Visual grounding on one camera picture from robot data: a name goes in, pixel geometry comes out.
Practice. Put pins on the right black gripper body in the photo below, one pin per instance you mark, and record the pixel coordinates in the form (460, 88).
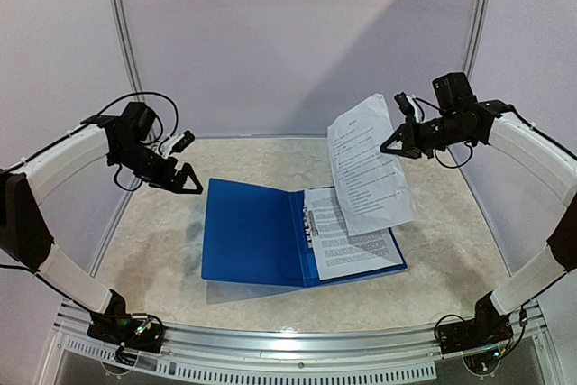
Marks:
(413, 136)

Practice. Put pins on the left aluminium frame post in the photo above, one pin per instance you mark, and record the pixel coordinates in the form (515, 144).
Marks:
(126, 47)

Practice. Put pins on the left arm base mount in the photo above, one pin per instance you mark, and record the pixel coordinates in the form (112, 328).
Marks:
(138, 331)

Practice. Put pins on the aluminium frame post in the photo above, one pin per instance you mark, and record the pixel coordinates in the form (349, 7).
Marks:
(472, 17)
(126, 47)

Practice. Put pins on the aluminium front rail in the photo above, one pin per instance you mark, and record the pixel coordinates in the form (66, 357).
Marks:
(201, 355)

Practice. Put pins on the blue file folder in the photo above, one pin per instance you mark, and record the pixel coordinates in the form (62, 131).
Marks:
(255, 235)

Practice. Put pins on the metal folder clip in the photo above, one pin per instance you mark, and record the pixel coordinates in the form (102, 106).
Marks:
(309, 224)

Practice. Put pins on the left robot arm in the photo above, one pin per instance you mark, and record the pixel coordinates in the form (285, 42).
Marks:
(42, 198)

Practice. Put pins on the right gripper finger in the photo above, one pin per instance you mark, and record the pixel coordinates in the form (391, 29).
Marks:
(408, 154)
(395, 143)

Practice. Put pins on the printed paper sheet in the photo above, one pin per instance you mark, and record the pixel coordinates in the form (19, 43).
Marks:
(341, 255)
(371, 187)

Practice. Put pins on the right aluminium frame post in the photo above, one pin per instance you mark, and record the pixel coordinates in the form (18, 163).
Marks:
(472, 17)

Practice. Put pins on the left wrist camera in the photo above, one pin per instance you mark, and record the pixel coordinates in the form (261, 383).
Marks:
(175, 144)

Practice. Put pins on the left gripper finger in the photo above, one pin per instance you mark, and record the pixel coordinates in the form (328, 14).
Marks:
(188, 176)
(178, 189)

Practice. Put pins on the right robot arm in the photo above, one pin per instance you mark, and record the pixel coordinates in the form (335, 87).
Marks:
(464, 119)

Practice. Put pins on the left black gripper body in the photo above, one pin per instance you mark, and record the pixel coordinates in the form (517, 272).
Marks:
(158, 176)

